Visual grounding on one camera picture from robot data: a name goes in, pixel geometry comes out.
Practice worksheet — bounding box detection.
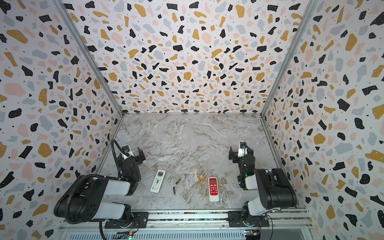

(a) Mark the orange AAA batteries pair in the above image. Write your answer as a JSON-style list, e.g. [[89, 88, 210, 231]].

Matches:
[[198, 175, 206, 184]]

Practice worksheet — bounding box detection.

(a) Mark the aluminium mounting rail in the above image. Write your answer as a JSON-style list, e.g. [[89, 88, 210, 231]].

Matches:
[[59, 208, 317, 240]]

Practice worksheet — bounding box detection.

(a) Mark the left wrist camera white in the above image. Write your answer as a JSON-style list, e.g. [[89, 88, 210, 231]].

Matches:
[[122, 146, 134, 157]]

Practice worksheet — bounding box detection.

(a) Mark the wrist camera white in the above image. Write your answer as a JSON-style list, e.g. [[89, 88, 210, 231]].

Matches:
[[238, 142, 248, 158], [122, 146, 134, 157]]

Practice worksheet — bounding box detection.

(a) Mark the red and white remote control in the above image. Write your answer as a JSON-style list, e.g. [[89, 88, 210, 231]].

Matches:
[[209, 177, 220, 202]]

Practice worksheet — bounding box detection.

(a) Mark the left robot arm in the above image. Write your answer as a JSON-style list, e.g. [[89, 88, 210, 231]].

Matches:
[[54, 140, 146, 227]]

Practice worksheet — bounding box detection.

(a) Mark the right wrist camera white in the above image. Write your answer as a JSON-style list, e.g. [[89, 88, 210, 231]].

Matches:
[[238, 142, 248, 158]]

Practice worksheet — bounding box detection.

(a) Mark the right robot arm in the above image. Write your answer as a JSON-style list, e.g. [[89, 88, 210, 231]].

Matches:
[[228, 142, 297, 228]]

